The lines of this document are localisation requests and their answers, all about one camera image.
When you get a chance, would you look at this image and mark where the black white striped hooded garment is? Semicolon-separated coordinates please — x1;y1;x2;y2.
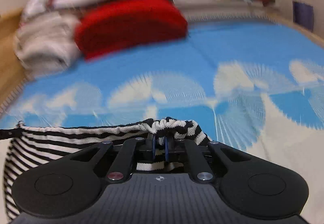
1;117;211;222

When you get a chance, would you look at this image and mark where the blue white patterned bedspread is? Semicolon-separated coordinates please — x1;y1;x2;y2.
1;22;323;223

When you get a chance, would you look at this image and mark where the red folded blanket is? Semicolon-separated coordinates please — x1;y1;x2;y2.
74;0;188;59

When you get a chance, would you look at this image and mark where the beige folded quilt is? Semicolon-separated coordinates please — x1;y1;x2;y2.
14;0;81;78

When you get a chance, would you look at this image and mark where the purple box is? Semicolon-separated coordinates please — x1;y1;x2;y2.
293;1;314;32

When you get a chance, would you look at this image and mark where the wooden bed frame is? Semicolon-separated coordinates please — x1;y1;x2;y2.
0;9;28;114

